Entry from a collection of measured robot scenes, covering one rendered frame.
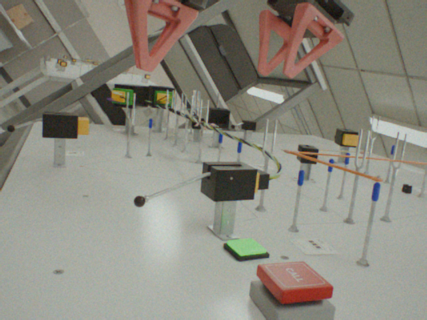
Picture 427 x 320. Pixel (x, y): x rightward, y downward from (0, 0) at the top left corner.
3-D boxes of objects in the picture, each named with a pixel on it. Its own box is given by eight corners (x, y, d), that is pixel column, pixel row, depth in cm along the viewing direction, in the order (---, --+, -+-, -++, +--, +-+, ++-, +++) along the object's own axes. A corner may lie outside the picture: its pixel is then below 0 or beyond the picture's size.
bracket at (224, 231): (207, 227, 55) (210, 191, 54) (223, 226, 56) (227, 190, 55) (222, 241, 51) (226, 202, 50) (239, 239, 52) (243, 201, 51)
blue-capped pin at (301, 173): (285, 229, 58) (293, 168, 56) (294, 228, 58) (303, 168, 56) (291, 233, 56) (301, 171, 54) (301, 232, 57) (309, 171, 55)
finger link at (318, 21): (281, 87, 55) (314, 25, 55) (317, 91, 49) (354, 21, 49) (244, 60, 52) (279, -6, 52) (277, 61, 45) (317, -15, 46)
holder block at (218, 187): (199, 191, 53) (202, 161, 52) (237, 190, 56) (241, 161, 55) (213, 202, 50) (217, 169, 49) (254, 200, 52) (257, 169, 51)
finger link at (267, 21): (270, 86, 57) (301, 26, 57) (302, 90, 51) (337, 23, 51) (233, 59, 54) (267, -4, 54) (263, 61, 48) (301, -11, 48)
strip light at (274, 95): (282, 96, 576) (287, 93, 577) (243, 85, 689) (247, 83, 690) (287, 107, 584) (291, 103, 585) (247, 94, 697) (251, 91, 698)
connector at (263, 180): (225, 185, 54) (227, 170, 54) (257, 183, 56) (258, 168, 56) (237, 191, 51) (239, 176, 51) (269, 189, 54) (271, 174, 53)
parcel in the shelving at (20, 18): (4, 11, 640) (21, 2, 645) (6, 12, 677) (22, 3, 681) (17, 31, 654) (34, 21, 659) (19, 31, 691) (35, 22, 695)
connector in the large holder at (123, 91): (133, 105, 117) (133, 90, 116) (127, 105, 115) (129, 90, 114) (114, 103, 119) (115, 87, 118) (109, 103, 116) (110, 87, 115)
